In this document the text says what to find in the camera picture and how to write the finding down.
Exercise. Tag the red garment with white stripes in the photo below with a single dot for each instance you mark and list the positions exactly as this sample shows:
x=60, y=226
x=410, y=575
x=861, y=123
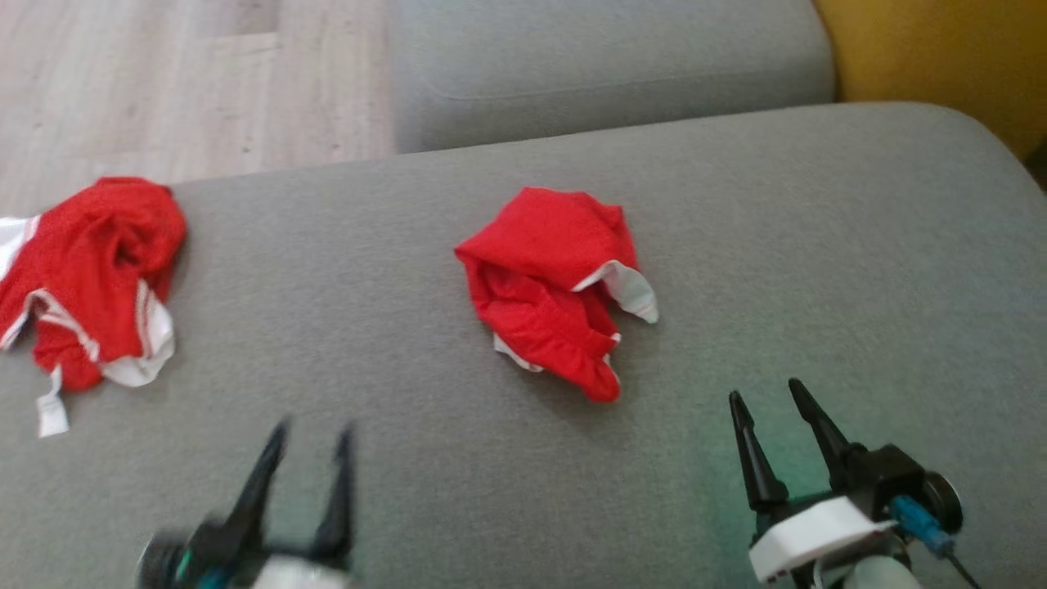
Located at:
x=90, y=262

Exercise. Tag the red garment with white waistband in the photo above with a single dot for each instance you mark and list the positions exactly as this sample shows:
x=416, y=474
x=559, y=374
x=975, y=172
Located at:
x=544, y=270

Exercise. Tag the large yellow sofa back cushion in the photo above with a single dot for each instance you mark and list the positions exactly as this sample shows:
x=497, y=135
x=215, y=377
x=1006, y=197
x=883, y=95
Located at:
x=941, y=57

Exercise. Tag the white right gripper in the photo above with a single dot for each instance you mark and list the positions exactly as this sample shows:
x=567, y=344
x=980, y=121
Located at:
x=818, y=536

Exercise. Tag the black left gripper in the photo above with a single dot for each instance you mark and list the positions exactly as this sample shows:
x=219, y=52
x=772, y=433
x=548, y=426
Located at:
x=204, y=560

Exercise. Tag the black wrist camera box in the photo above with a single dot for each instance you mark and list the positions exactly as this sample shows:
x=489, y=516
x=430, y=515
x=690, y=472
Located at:
x=891, y=474

